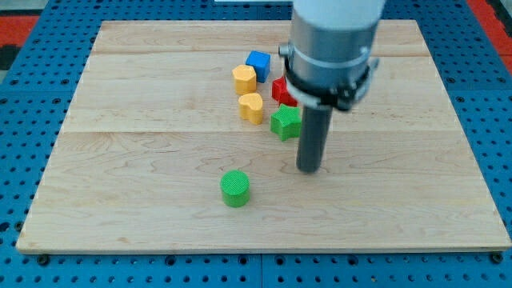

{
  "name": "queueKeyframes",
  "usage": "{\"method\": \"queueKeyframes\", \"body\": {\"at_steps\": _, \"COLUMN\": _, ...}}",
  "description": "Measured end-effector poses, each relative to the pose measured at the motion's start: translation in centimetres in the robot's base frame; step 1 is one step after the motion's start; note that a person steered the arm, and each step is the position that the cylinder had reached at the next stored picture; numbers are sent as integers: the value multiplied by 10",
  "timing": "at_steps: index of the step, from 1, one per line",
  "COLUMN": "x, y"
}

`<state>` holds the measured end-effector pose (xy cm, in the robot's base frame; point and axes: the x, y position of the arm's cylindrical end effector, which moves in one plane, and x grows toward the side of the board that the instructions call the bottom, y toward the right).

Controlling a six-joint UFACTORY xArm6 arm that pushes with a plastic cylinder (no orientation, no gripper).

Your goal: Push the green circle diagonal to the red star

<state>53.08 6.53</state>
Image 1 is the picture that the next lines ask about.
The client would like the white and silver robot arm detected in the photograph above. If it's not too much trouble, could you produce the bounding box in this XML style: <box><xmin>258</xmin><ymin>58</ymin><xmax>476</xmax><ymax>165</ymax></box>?
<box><xmin>278</xmin><ymin>0</ymin><xmax>386</xmax><ymax>174</ymax></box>

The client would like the green star block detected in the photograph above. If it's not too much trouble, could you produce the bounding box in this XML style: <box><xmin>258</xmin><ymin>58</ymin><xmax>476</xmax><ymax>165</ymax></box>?
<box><xmin>270</xmin><ymin>104</ymin><xmax>302</xmax><ymax>142</ymax></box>

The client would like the yellow hexagon block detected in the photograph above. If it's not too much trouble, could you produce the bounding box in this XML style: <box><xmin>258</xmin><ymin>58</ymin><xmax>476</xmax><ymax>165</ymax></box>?
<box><xmin>232</xmin><ymin>65</ymin><xmax>257</xmax><ymax>95</ymax></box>

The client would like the blue cube block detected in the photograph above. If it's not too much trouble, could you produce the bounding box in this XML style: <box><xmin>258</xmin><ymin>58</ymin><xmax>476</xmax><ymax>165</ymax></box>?
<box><xmin>245</xmin><ymin>50</ymin><xmax>271</xmax><ymax>83</ymax></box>

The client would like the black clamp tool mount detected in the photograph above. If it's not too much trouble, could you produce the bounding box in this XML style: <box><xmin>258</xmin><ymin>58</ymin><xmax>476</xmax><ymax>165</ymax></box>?
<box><xmin>278</xmin><ymin>42</ymin><xmax>379</xmax><ymax>111</ymax></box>

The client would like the light wooden board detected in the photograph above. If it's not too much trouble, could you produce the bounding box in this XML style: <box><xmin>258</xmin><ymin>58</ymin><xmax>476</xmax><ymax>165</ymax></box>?
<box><xmin>16</xmin><ymin>20</ymin><xmax>511</xmax><ymax>254</ymax></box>

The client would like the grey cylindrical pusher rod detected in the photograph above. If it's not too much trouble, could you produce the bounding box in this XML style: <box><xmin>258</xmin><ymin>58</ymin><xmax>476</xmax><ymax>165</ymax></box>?
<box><xmin>296</xmin><ymin>106</ymin><xmax>332</xmax><ymax>174</ymax></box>

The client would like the red star block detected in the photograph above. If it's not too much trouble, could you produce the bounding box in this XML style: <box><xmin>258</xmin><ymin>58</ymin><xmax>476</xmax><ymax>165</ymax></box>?
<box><xmin>271</xmin><ymin>76</ymin><xmax>298</xmax><ymax>106</ymax></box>

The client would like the yellow heart block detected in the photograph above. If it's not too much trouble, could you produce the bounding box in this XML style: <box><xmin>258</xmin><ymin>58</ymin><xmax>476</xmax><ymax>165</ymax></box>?
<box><xmin>238</xmin><ymin>93</ymin><xmax>263</xmax><ymax>125</ymax></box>

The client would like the green cylinder block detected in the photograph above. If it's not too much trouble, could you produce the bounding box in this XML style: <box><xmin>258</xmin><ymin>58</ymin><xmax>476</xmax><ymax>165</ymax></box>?
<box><xmin>220</xmin><ymin>170</ymin><xmax>250</xmax><ymax>208</ymax></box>

